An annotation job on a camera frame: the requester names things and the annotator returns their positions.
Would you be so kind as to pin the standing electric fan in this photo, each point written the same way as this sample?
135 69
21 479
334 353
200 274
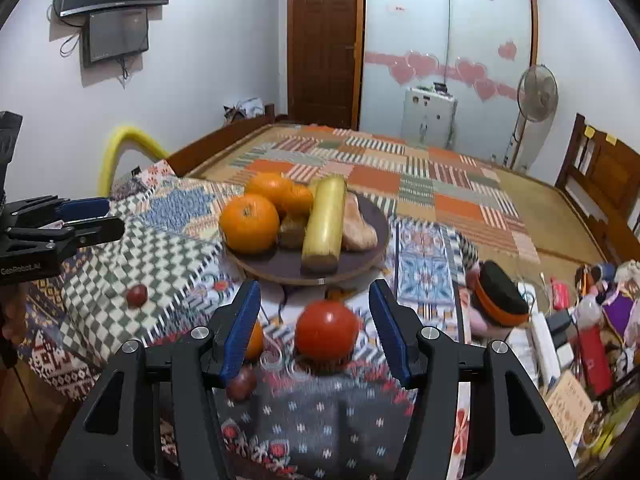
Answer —
537 92

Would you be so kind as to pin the person's left hand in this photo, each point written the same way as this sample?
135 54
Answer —
11 317

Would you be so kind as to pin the large orange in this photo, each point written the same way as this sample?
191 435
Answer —
267 187
249 224

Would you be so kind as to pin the patchwork striped blanket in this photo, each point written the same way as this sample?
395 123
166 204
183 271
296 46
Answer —
430 180

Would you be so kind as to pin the wooden bed headboard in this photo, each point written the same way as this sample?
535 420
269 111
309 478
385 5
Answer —
605 180

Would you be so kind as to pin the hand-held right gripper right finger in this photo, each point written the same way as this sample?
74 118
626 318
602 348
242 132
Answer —
392 332

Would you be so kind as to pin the patterned patchwork tablecloth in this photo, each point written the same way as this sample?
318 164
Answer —
150 255

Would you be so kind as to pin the sliding wardrobe with heart stickers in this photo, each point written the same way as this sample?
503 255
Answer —
445 25

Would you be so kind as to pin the small black wall monitor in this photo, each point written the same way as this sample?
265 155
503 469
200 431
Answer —
117 35

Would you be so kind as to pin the red box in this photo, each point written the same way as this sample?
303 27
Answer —
594 360

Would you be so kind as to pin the woven bamboo bed mat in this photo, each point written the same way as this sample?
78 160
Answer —
555 215

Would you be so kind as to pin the black and orange round case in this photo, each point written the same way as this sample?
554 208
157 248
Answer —
500 292

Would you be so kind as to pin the white box appliance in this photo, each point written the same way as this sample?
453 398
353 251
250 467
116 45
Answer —
430 117

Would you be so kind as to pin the purple round plate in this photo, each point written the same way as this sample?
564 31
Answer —
280 265

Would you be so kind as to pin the beige paper card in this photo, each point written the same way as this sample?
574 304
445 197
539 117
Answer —
569 405

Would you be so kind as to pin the brown wooden door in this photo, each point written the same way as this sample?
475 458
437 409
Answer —
322 45

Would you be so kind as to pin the small mandarin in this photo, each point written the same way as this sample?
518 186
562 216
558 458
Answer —
299 200
255 342

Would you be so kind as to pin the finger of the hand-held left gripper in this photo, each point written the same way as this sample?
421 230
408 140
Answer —
82 207
95 232

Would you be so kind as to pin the wooden bed footboard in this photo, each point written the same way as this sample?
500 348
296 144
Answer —
220 142

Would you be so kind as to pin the peeled pomelo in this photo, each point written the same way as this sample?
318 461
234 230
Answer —
360 225

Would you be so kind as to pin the pile of clothes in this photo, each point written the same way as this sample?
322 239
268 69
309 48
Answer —
245 110

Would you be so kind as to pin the yellow hoop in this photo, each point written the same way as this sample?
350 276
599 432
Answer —
112 150

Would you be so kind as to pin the red tomato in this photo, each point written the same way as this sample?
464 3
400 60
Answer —
326 330

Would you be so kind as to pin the yellow sugarcane piece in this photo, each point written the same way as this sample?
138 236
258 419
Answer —
325 220

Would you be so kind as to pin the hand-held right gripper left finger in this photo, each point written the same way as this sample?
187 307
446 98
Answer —
240 332

